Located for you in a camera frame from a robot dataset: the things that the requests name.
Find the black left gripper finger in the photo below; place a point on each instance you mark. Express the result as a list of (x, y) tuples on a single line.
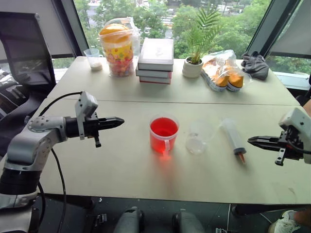
[(111, 119), (110, 125)]

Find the clear measuring cup white powder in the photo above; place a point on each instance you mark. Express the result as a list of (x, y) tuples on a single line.
[(95, 63)]

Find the crumpled grey cloth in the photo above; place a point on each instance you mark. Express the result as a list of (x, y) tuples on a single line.
[(256, 66)]

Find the grey rounded shape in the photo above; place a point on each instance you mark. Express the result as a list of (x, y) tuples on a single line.
[(130, 221), (188, 222)]

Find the candy jar with orange lid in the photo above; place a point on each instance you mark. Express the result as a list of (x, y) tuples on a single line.
[(120, 60)]

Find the clear plastic bag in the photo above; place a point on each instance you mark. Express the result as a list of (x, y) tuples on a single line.
[(136, 36)]

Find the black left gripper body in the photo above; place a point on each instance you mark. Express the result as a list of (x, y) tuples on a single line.
[(91, 126)]

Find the small clear plastic cup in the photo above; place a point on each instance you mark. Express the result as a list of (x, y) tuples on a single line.
[(195, 145)]

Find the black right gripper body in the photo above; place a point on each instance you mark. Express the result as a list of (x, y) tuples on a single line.
[(292, 145)]

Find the person's bare leg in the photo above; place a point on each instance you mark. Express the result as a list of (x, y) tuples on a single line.
[(303, 217)]

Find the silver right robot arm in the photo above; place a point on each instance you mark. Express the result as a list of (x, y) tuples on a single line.
[(307, 155)]

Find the large white hardcover book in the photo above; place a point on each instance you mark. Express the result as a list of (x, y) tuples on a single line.
[(157, 52)]

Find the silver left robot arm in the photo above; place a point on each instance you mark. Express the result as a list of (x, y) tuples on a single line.
[(29, 143)]

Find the black table frame bar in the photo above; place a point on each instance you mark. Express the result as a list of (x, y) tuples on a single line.
[(267, 209)]

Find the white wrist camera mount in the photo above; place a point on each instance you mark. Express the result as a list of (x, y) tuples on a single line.
[(85, 103), (295, 120)]

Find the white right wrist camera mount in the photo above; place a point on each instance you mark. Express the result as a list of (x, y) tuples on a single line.
[(295, 120)]

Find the black white patterned cushion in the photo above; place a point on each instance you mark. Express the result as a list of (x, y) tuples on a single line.
[(11, 94)]

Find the large clear plastic syringe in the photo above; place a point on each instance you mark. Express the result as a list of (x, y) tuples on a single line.
[(233, 136)]

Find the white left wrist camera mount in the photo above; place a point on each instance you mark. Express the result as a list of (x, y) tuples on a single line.
[(85, 103)]

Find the green plant in white pot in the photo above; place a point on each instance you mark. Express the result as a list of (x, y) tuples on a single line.
[(192, 69)]

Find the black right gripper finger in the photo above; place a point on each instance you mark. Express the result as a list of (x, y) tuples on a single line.
[(266, 139), (267, 145)]

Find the black mesh office chair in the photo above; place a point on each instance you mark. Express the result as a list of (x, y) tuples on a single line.
[(24, 48)]

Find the white sneaker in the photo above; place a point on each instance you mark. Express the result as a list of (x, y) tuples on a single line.
[(285, 223)]

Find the cup of red liquid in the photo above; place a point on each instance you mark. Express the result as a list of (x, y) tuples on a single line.
[(163, 136)]

